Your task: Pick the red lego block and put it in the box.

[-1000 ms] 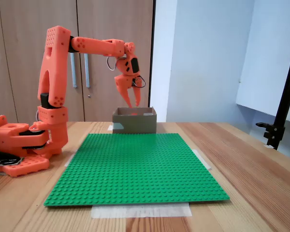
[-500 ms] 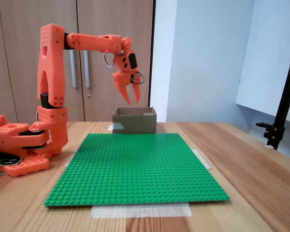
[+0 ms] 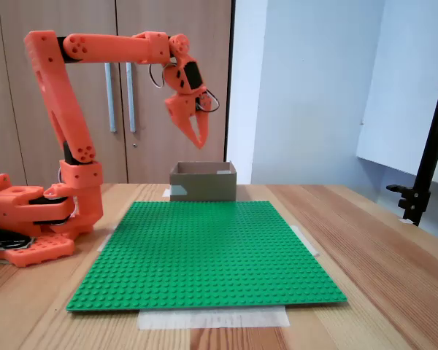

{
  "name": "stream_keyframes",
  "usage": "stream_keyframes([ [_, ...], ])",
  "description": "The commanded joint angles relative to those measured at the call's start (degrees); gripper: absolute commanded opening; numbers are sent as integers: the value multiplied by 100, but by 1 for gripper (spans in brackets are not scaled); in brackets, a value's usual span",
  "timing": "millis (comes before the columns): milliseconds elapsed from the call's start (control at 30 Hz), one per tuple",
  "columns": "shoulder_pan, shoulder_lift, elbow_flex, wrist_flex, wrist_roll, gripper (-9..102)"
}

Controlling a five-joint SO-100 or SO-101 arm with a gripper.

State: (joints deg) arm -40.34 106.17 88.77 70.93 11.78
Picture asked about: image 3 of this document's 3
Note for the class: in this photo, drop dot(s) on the wide masking tape strip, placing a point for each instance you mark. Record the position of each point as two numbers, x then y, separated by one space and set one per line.
211 321

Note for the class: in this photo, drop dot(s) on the small white tape piece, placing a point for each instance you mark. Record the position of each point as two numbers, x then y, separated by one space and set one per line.
405 221

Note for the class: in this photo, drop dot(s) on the white wall panel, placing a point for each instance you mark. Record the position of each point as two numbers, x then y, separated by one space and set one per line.
405 91

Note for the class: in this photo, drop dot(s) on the black camera stand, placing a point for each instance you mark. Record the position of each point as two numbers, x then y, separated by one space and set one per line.
410 206

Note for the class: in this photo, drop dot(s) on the small masking tape piece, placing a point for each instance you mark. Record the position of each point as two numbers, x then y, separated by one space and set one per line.
166 193

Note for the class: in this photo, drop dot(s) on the wooden cabinet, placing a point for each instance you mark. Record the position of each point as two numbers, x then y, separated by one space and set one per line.
204 22

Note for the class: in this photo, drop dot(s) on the open cardboard box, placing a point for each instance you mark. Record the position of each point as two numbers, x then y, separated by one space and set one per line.
204 187

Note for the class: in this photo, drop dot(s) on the green lego baseplate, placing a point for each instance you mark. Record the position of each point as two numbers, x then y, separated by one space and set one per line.
204 262

